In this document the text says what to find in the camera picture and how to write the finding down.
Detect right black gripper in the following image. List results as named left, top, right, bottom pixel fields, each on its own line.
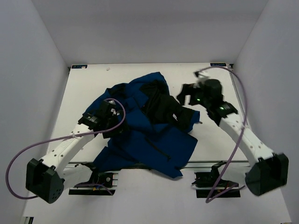
left=176, top=83, right=211, bottom=108

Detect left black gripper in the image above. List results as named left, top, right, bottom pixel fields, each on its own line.
left=102, top=110, right=130, bottom=139

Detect blue zip jacket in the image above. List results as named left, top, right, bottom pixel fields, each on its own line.
left=87, top=72, right=200, bottom=178

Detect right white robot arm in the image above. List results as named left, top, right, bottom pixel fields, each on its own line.
left=177, top=79, right=289, bottom=196

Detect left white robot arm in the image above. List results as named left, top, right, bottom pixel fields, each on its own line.
left=26, top=98, right=126, bottom=204

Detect right blue table label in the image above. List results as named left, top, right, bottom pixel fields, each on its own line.
left=210, top=63, right=227, bottom=67

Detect blue table label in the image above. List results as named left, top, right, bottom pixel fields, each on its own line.
left=71, top=64, right=87, bottom=69
left=210, top=63, right=227, bottom=67

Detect left blue table label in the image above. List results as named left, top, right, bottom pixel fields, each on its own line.
left=71, top=64, right=87, bottom=69

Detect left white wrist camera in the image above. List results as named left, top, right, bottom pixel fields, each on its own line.
left=109, top=100, right=120, bottom=116

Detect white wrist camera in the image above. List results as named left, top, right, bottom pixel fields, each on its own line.
left=194, top=70, right=210, bottom=83
left=109, top=100, right=120, bottom=116

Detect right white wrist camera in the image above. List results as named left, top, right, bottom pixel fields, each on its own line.
left=194, top=70, right=210, bottom=83

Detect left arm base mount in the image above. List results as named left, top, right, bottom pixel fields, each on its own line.
left=68, top=162, right=119, bottom=196

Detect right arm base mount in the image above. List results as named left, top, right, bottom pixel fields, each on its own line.
left=192, top=161, right=245, bottom=198

